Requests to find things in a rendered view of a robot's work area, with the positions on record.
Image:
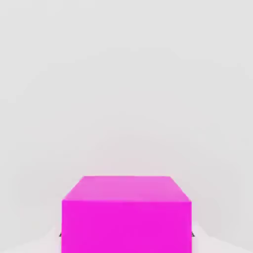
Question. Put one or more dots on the small magenta cube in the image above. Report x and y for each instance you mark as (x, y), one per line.
(126, 223)

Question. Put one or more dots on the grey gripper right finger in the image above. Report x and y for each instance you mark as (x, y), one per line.
(199, 245)

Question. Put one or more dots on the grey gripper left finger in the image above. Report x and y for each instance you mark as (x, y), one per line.
(53, 245)

